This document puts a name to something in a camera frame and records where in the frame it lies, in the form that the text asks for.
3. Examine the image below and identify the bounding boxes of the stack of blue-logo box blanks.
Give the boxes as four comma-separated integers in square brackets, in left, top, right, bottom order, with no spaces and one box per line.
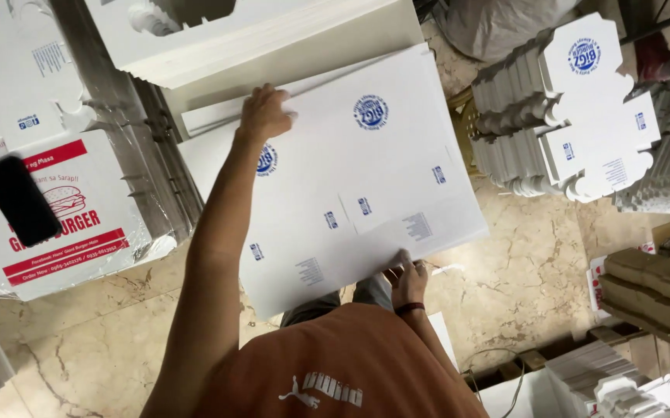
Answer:
[471,13,661,204]

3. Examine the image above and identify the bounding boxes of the person's left hand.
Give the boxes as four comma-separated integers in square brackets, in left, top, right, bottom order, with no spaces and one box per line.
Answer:
[236,83,300,146]

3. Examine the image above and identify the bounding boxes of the black metal bar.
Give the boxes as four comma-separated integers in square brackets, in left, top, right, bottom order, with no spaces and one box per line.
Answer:
[619,3,670,46]

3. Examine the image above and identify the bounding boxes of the wrapped bundle of red-printed boxes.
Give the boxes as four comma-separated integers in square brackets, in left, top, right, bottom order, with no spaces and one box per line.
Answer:
[0,129,180,302]

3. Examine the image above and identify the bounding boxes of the person's grey shorts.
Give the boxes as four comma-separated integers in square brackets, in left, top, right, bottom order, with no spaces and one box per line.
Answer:
[279,273,394,329]

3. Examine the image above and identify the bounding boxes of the red bag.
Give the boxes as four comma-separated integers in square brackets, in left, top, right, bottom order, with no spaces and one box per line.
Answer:
[636,32,670,83]

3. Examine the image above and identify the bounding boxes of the black phone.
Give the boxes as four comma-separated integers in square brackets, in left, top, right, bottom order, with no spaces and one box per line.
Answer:
[0,155,63,248]

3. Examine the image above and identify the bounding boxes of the stack of blue-printed cardboard sheets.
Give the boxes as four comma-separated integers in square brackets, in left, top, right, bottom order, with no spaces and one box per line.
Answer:
[178,43,490,322]

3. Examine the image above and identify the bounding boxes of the person's orange shirt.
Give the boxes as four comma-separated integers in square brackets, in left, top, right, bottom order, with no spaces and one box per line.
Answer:
[194,302,490,418]

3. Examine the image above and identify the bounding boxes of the stack of blank white sheets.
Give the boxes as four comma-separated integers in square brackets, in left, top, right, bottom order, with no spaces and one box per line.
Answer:
[85,0,426,140]

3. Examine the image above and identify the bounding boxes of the red and white printed carton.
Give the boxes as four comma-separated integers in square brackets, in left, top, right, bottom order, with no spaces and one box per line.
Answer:
[586,241,656,320]

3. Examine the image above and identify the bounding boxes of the white paper sheet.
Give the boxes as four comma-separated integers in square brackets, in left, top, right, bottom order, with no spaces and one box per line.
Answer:
[428,312,459,372]

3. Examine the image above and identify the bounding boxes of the stack of brown cardboard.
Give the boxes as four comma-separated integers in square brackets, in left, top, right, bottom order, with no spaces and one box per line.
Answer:
[598,231,670,349]

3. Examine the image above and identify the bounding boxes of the thin grey cable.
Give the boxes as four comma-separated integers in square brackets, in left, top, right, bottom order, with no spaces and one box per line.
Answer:
[461,347,527,418]

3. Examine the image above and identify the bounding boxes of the yellow plastic crate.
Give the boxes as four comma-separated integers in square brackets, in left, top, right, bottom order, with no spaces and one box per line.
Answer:
[447,87,482,176]

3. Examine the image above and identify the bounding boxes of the white plastic bag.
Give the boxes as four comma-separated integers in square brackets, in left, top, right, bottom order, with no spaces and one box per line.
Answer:
[434,0,581,63]

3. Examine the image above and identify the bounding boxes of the person's right hand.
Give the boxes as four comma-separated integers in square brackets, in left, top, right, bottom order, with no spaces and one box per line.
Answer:
[382,250,430,311]

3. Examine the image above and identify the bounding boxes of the small stack of white blanks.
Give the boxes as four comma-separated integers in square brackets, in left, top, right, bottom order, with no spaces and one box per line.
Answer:
[544,339,670,418]

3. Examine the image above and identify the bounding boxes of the wrapped stack of die-cut blanks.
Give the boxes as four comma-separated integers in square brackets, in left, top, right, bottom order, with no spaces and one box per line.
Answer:
[0,0,205,245]

